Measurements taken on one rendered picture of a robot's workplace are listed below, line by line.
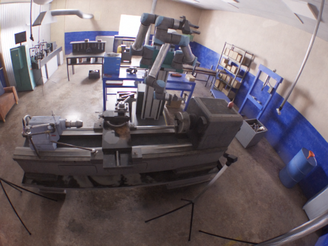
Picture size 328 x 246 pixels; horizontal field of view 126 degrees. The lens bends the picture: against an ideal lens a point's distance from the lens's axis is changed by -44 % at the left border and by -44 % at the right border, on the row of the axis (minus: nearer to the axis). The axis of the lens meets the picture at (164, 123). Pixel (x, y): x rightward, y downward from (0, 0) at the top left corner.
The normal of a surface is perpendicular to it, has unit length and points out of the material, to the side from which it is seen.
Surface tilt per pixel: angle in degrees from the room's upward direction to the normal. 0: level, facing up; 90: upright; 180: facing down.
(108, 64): 90
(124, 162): 0
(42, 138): 66
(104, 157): 0
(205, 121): 42
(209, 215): 0
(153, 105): 90
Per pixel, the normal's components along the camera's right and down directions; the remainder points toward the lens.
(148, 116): 0.17, 0.65
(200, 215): 0.20, -0.76
